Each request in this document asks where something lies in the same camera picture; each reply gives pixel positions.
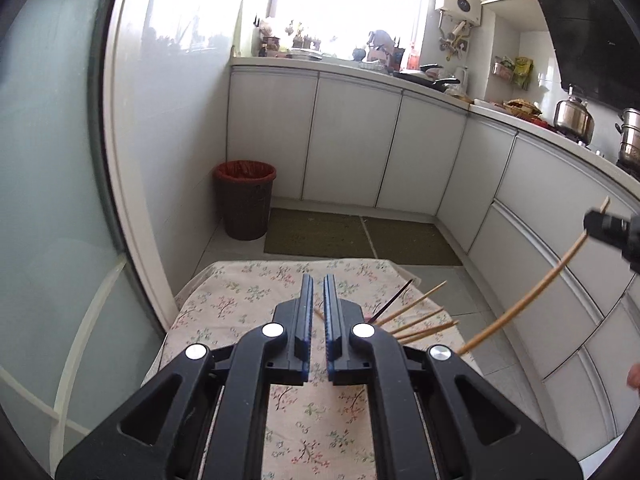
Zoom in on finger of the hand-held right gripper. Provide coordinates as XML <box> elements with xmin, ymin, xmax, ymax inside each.
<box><xmin>583</xmin><ymin>209</ymin><xmax>640</xmax><ymax>276</ymax></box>

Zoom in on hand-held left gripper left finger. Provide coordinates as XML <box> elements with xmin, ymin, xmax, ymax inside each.
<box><xmin>55</xmin><ymin>274</ymin><xmax>315</xmax><ymax>480</ymax></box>

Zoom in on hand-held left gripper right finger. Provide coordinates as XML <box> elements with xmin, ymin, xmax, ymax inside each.
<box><xmin>322</xmin><ymin>274</ymin><xmax>583</xmax><ymax>480</ymax></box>

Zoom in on black chopstick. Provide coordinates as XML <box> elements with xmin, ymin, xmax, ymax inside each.
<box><xmin>366</xmin><ymin>279</ymin><xmax>414</xmax><ymax>320</ymax></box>

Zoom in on wooden chopstick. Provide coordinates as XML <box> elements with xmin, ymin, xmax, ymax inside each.
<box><xmin>394</xmin><ymin>320</ymin><xmax>460</xmax><ymax>340</ymax></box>
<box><xmin>399</xmin><ymin>327</ymin><xmax>457</xmax><ymax>346</ymax></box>
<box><xmin>389</xmin><ymin>306</ymin><xmax>446</xmax><ymax>335</ymax></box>
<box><xmin>456</xmin><ymin>196</ymin><xmax>611</xmax><ymax>356</ymax></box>
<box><xmin>375</xmin><ymin>281</ymin><xmax>448</xmax><ymax>325</ymax></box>

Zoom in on floral tablecloth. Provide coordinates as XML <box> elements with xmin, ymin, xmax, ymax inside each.
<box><xmin>142</xmin><ymin>259</ymin><xmax>473</xmax><ymax>480</ymax></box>

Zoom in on brown floor mat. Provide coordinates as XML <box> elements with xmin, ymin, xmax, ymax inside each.
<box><xmin>360</xmin><ymin>216</ymin><xmax>464</xmax><ymax>266</ymax></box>
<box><xmin>263</xmin><ymin>208</ymin><xmax>376</xmax><ymax>260</ymax></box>

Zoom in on steel steamer pot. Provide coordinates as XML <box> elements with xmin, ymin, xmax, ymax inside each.
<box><xmin>615</xmin><ymin>107</ymin><xmax>640</xmax><ymax>167</ymax></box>

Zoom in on steel kettle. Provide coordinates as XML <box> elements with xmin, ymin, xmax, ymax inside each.
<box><xmin>553</xmin><ymin>86</ymin><xmax>597</xmax><ymax>144</ymax></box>

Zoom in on brown trash bin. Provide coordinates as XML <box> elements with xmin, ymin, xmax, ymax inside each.
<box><xmin>215</xmin><ymin>160</ymin><xmax>277</xmax><ymax>241</ymax></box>

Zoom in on basket of food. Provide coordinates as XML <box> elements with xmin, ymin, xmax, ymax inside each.
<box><xmin>501</xmin><ymin>98</ymin><xmax>544</xmax><ymax>119</ymax></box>

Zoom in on white kitchen countertop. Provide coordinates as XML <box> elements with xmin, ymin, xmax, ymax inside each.
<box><xmin>230</xmin><ymin>55</ymin><xmax>640</xmax><ymax>182</ymax></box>

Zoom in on white kitchen base cabinets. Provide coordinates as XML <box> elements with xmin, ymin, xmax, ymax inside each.
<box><xmin>226</xmin><ymin>67</ymin><xmax>640</xmax><ymax>463</ymax></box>

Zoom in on black range hood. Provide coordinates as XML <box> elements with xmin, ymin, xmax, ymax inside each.
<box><xmin>531</xmin><ymin>0</ymin><xmax>640</xmax><ymax>112</ymax></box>

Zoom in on black frying pan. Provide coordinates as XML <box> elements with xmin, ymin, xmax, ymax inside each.
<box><xmin>394</xmin><ymin>63</ymin><xmax>462</xmax><ymax>93</ymax></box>

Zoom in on grey figurine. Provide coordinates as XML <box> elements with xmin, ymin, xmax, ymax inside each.
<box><xmin>366</xmin><ymin>29</ymin><xmax>397</xmax><ymax>65</ymax></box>

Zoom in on row of small ornaments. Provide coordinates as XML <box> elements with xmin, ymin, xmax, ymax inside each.
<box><xmin>284</xmin><ymin>20</ymin><xmax>327</xmax><ymax>52</ymax></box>

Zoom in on frosted glass sliding door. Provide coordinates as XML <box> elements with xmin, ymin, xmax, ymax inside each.
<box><xmin>0</xmin><ymin>0</ymin><xmax>168</xmax><ymax>466</ymax></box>

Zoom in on white cutting board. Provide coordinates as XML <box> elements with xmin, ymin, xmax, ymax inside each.
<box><xmin>234</xmin><ymin>0</ymin><xmax>262</xmax><ymax>59</ymax></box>

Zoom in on kitchen window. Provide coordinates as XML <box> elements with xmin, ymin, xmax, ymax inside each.
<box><xmin>270</xmin><ymin>0</ymin><xmax>437</xmax><ymax>59</ymax></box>

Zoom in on wall rack with packets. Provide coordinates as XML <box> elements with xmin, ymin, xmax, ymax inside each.
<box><xmin>491</xmin><ymin>54</ymin><xmax>534</xmax><ymax>92</ymax></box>

